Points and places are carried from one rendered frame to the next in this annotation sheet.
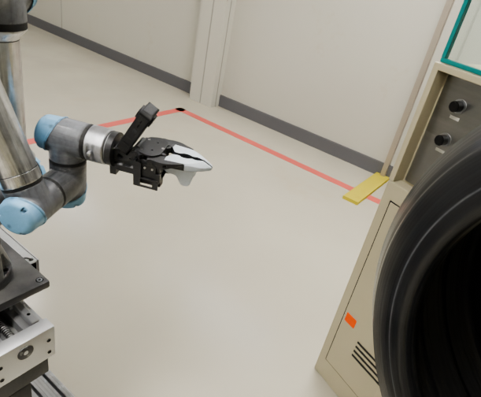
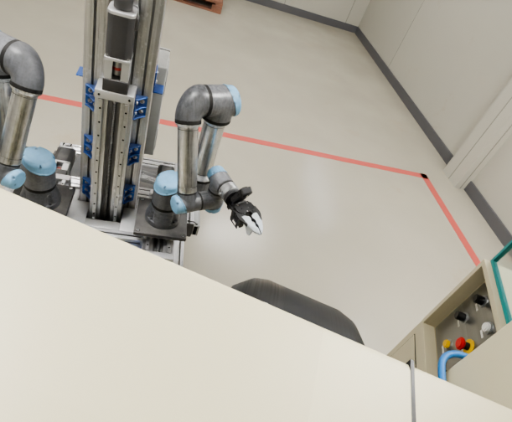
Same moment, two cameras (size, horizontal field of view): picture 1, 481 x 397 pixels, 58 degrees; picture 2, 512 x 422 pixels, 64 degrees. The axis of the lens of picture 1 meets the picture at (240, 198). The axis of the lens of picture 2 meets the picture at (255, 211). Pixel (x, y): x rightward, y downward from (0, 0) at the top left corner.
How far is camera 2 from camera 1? 82 cm
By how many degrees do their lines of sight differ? 33
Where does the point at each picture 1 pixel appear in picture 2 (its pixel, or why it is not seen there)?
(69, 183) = (209, 202)
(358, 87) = not seen: outside the picture
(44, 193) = (191, 201)
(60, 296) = (226, 253)
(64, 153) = (213, 187)
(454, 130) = (471, 316)
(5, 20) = (215, 120)
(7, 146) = (184, 175)
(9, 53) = (214, 133)
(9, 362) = not seen: hidden behind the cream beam
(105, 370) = not seen: hidden behind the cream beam
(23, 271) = (180, 227)
